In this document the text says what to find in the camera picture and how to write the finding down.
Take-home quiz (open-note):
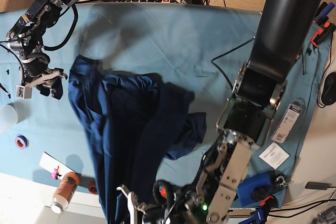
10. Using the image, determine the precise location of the pink clip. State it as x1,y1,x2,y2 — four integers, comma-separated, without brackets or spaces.
50,167,62,180

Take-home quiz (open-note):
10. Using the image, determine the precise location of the blue clamp bottom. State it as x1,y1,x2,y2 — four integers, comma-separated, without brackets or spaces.
239,195,277,224

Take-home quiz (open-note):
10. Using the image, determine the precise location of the clear plastic blister pack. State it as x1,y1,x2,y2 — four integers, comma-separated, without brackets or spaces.
271,98,305,144

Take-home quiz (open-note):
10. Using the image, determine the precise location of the blue t-shirt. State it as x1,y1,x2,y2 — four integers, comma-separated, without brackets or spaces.
68,56,207,223

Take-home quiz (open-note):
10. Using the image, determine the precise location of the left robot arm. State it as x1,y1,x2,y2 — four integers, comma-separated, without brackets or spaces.
127,0,321,223

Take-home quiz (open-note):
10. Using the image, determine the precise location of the white paper leaflet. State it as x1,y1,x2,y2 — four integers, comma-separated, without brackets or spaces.
259,142,290,169

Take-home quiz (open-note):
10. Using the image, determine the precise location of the translucent plastic cup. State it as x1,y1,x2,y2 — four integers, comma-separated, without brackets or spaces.
0,104,18,134

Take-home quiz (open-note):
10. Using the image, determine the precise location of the blue box with knob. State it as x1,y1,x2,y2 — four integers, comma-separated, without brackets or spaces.
236,171,277,207

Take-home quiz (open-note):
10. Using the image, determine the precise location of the orange black clamp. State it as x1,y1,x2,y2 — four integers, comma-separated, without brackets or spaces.
311,22,335,48

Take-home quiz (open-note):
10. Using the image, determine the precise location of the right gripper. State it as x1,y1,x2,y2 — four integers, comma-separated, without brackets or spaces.
18,56,68,100

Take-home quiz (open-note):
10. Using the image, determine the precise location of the purple tape roll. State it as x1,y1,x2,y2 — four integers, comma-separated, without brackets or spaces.
15,135,28,149

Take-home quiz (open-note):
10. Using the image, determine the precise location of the orange bottle white cap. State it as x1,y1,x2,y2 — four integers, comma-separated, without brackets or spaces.
50,172,79,214

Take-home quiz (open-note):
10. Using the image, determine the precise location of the teal table cloth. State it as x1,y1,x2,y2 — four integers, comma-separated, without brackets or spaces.
0,1,332,208

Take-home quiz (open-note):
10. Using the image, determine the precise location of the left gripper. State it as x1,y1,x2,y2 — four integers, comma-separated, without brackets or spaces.
117,179,184,223

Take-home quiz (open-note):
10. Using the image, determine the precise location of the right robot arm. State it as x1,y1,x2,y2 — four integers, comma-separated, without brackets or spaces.
1,0,117,100

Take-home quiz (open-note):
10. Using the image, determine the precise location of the black adapter right edge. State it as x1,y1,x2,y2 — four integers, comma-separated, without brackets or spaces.
305,182,331,190

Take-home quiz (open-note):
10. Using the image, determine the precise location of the blue black clamp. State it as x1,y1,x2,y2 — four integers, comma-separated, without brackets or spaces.
313,2,335,23

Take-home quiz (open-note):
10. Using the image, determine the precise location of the orange tape roll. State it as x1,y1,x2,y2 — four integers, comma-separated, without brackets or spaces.
88,182,98,195

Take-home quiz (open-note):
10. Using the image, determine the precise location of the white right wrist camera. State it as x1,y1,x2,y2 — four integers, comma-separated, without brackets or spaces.
16,85,32,100

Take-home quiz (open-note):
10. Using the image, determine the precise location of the black computer mouse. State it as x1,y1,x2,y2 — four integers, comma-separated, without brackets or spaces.
321,72,336,106

